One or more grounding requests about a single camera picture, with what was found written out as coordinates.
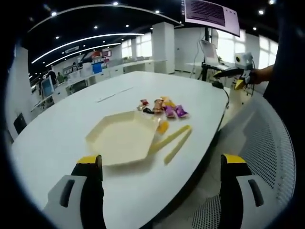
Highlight cream plastic food tongs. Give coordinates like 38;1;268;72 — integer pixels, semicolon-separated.
150;125;193;166

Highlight blue screen desktop monitor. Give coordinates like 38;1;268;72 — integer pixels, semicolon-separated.
41;77;55;97

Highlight white mesh office chair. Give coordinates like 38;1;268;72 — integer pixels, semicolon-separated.
190;94;296;229

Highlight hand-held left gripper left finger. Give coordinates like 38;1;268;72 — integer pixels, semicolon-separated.
41;154;105;229

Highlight purple snack packet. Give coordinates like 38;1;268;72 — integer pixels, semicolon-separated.
175;104;190;119
164;105;177;119

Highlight cream hexagonal container tray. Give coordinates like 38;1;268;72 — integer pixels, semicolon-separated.
85;110;160;167

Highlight orange brown snack packet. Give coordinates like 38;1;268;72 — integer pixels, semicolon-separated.
152;99;164;115

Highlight large hanging monitor screen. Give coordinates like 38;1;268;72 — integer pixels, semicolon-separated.
183;0;241;38

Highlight person's right hand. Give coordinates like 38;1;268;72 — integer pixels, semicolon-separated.
249;68;263;84

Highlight black cable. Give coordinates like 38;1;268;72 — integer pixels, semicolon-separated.
211;81;231;112

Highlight open laptop on stand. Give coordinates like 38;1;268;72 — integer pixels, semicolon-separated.
199;39;231;69

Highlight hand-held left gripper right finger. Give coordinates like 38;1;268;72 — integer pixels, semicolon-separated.
219;154;270;229

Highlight person's dark clothed body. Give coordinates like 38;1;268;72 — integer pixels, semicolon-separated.
263;14;305;153

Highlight orange jelly food clear wrapper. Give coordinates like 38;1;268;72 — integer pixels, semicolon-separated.
155;120;170;135

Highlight yellow orange snack packet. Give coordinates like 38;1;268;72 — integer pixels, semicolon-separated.
161;96;176;108

